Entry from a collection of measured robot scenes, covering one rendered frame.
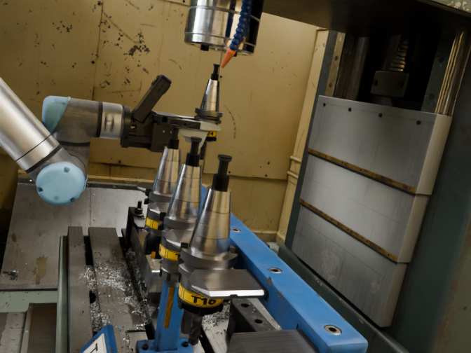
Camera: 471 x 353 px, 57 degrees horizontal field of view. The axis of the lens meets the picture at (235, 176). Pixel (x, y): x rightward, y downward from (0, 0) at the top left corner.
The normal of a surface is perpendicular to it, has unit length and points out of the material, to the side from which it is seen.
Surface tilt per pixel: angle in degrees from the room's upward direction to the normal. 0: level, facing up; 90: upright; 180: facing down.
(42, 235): 24
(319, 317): 0
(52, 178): 90
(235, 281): 0
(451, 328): 90
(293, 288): 0
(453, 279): 90
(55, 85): 90
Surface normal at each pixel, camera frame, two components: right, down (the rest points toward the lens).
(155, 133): 0.36, 0.26
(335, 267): -0.92, -0.08
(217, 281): 0.17, -0.96
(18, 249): 0.30, -0.78
